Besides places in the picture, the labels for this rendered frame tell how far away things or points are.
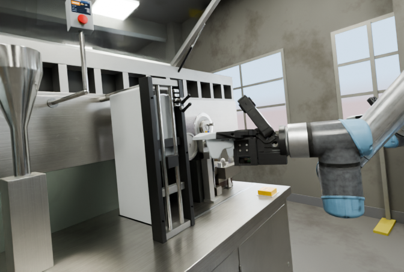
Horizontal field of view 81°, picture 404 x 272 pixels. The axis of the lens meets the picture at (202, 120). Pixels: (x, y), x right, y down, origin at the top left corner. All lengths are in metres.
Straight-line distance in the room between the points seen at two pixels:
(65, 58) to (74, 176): 0.50
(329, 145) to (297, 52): 3.19
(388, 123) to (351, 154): 0.16
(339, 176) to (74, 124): 0.99
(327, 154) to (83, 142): 0.96
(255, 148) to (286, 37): 3.34
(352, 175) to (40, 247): 0.81
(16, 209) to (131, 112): 0.47
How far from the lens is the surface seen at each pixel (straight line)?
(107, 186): 1.24
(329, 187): 0.55
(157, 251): 0.83
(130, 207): 1.10
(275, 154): 0.55
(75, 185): 1.17
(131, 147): 1.01
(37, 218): 0.85
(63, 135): 1.13
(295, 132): 0.53
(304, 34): 3.68
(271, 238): 1.24
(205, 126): 1.16
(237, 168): 1.37
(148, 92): 0.79
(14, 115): 0.84
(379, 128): 0.67
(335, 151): 0.53
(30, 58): 0.84
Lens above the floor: 1.27
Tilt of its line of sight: 1 degrees up
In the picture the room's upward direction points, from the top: 5 degrees counter-clockwise
